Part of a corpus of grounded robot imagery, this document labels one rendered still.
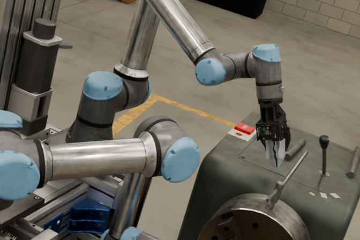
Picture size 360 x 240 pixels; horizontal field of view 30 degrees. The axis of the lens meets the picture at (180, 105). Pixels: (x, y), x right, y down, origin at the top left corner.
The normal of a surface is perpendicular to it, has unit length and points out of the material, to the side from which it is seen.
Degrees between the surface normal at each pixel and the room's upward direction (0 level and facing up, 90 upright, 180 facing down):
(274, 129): 90
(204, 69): 90
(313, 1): 90
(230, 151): 0
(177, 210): 0
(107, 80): 7
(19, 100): 90
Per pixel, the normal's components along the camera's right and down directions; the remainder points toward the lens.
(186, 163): 0.54, 0.41
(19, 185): 0.30, 0.43
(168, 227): 0.25, -0.90
